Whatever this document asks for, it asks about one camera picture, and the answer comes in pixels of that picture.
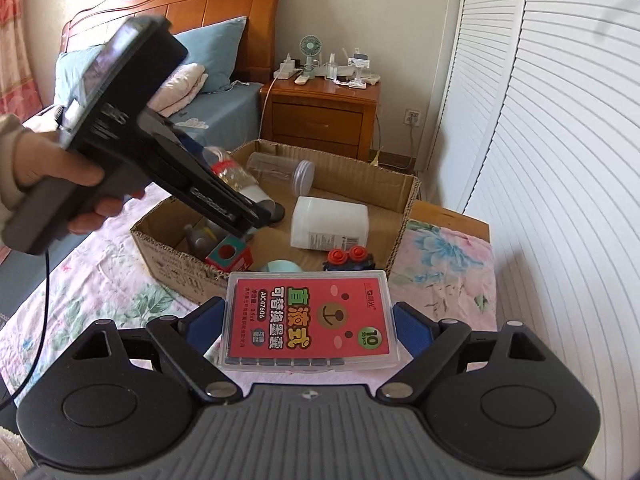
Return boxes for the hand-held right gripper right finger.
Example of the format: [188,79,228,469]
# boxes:
[375,301,551,406]

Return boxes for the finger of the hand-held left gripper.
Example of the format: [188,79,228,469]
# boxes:
[137,111,213,176]
[150,150,287,241]

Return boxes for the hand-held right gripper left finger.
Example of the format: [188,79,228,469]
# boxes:
[70,296,241,403]

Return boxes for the glitter bottle with silver cap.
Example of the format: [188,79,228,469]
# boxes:
[202,145,287,224]

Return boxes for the grey bottle black lid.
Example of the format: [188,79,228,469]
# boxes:
[182,222,221,261]

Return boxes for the cardboard box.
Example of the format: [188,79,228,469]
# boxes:
[130,139,421,306]

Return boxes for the red ink cartridge box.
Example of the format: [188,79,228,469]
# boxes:
[220,270,402,373]

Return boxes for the person's left forearm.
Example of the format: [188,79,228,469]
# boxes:
[0,112,26,226]

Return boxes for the person's left hand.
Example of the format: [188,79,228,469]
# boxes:
[11,130,147,236]

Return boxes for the red cube toy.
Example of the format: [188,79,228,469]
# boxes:
[205,237,252,273]

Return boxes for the pink quilt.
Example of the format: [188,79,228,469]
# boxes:
[150,62,210,116]

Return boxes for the small blue pillow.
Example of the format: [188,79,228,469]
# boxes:
[52,45,108,111]

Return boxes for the blue bed sheet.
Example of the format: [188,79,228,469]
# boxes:
[0,82,263,321]

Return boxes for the clear plastic jar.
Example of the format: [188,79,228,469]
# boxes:
[246,151,316,196]

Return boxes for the large blue pillow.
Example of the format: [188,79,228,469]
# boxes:
[170,16,248,95]

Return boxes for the black toy red caps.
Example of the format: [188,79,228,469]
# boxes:
[322,246,377,272]

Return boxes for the wooden headboard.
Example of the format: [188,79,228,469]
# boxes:
[60,0,287,86]

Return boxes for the white plastic bottle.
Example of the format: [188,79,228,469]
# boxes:
[290,196,370,252]

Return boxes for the red patterned curtain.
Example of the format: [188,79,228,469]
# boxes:
[0,0,41,121]

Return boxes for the wooden furniture edge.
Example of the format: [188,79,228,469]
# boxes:
[410,199,491,241]

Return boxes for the wooden nightstand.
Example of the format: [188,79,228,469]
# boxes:
[259,77,382,161]

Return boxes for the white power strip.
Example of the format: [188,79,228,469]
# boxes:
[275,57,303,81]

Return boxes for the small green desk fan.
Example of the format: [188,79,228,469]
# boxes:
[299,35,322,78]

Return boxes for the white phone holder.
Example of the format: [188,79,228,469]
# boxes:
[345,47,381,86]

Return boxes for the white louvered closet door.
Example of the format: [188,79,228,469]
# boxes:
[425,0,640,461]

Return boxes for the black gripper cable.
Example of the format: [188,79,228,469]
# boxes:
[0,247,51,408]

